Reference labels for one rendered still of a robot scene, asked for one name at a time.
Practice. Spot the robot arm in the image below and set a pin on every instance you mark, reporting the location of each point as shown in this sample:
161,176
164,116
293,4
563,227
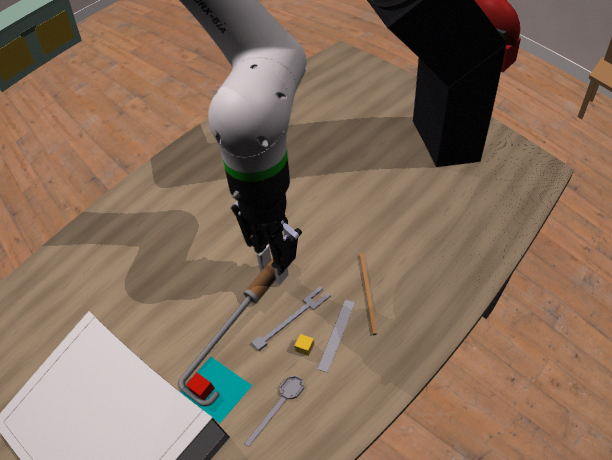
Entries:
246,112

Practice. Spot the steel hook with wooden handle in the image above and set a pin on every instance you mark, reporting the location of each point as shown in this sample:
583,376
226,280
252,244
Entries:
253,294

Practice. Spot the grey spoon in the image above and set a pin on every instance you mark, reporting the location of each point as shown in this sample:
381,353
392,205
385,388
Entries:
290,388

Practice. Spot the yellow block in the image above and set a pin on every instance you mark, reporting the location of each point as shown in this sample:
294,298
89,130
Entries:
304,344

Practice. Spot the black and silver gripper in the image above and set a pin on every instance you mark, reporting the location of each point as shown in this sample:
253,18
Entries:
248,216

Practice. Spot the teal square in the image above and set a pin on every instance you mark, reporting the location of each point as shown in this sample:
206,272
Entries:
230,386

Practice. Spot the grey flat bar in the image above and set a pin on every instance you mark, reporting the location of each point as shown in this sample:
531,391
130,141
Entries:
336,336

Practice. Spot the small grey cabinet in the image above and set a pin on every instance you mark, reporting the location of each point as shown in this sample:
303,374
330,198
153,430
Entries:
94,399

